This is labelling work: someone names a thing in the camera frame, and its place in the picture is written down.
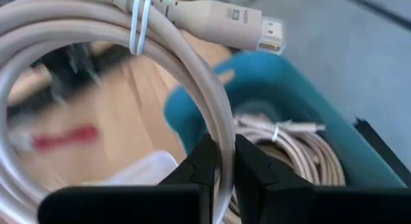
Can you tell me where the clear plastic bin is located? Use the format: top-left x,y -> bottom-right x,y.
83,150 -> 179,187

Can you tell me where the teal plastic bin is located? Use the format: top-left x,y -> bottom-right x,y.
163,50 -> 408,190

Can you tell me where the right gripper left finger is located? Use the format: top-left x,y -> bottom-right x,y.
37,132 -> 217,224

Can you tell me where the black aluminium table frame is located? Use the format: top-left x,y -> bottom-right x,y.
353,117 -> 411,180

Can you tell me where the thin cream cable coil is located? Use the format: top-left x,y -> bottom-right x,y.
224,113 -> 347,224

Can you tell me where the red cable bundle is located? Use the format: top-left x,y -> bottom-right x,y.
8,124 -> 99,153

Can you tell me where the thick cream HDMI cable coil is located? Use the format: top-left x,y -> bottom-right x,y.
0,0 -> 286,224

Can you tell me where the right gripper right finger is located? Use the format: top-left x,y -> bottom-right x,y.
233,133 -> 411,224

